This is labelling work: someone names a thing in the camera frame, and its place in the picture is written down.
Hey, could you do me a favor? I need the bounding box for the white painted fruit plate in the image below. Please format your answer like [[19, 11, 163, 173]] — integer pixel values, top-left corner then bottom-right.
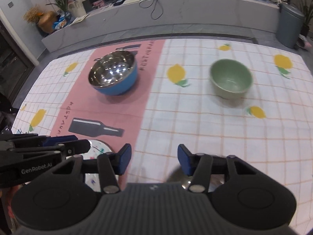
[[81, 140, 121, 194]]

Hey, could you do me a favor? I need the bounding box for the blue steel bowl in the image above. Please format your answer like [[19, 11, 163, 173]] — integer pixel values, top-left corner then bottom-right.
[[88, 50, 138, 96]]

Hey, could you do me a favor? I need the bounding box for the green ceramic bowl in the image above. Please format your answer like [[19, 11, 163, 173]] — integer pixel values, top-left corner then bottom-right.
[[210, 59, 254, 99]]

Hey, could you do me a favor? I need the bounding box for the checkered lemon tablecloth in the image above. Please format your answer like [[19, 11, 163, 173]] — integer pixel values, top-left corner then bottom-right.
[[12, 39, 312, 234]]

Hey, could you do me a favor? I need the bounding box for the brown round vase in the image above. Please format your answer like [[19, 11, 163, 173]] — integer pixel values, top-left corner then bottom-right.
[[38, 11, 57, 34]]

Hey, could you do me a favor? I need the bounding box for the long grey counter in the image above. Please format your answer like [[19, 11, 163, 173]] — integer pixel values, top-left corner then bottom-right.
[[42, 0, 279, 52]]

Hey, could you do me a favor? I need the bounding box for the white jug vase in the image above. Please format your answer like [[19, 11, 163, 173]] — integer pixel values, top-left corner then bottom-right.
[[68, 0, 86, 18]]

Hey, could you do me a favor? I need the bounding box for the grey-green trash bin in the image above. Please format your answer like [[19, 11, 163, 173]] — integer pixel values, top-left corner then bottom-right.
[[276, 3, 305, 48]]

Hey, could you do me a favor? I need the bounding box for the black cable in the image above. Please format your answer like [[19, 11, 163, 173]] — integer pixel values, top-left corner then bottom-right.
[[139, 0, 172, 20]]

